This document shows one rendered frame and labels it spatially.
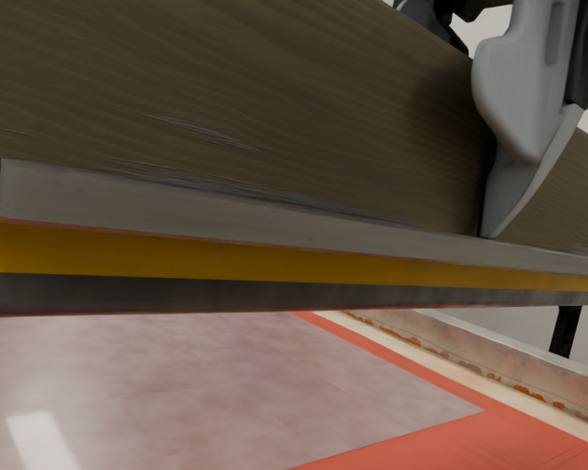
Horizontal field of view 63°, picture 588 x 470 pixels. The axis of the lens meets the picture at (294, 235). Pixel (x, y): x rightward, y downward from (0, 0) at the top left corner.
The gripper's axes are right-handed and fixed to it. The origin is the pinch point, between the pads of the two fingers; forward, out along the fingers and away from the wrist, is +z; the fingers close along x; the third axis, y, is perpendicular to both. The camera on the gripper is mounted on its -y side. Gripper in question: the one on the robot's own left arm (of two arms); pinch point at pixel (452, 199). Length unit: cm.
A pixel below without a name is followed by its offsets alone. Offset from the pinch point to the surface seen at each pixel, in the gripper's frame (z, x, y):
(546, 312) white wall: 28, -67, -201
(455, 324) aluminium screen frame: 10.4, -12.5, -26.1
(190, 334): 14.1, -21.8, -2.1
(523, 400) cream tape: 13.9, -3.7, -23.6
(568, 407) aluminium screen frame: 13.5, -0.9, -25.7
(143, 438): 14.1, -8.5, 7.6
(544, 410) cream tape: 13.9, -1.9, -23.4
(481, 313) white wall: 37, -95, -201
